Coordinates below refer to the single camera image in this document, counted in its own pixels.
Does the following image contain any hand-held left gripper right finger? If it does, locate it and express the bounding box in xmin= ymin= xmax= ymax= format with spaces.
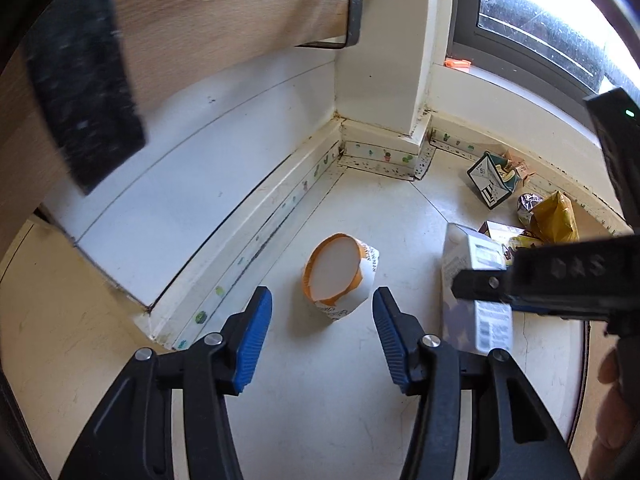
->
xmin=372 ymin=286 xmax=583 ymax=480

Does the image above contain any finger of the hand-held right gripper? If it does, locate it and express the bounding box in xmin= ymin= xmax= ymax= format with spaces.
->
xmin=451 ymin=269 xmax=555 ymax=317

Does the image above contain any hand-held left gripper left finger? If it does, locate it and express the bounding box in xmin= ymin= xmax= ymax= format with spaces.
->
xmin=57 ymin=285 xmax=274 ymax=480

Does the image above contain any white milk carton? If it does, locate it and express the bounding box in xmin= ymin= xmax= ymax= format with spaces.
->
xmin=439 ymin=222 xmax=515 ymax=356

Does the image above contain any yellow snack packet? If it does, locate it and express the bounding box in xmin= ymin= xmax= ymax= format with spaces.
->
xmin=530 ymin=191 xmax=581 ymax=243

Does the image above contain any orange rimmed paper cup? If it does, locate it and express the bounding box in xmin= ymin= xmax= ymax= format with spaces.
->
xmin=302 ymin=233 xmax=381 ymax=323

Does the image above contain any silver foil wrapper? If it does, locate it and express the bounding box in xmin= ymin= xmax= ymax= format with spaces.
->
xmin=516 ymin=192 xmax=543 ymax=228

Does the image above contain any brown paper wrapper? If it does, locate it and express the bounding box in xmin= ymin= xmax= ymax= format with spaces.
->
xmin=500 ymin=149 xmax=537 ymax=181

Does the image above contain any person's right hand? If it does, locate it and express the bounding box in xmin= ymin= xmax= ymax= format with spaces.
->
xmin=582 ymin=350 xmax=640 ymax=480

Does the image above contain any grey framed window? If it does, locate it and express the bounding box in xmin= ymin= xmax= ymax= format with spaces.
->
xmin=447 ymin=0 xmax=640 ymax=111

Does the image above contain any wooden cutting board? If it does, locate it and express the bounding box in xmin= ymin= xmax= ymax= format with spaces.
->
xmin=0 ymin=0 xmax=358 ymax=261

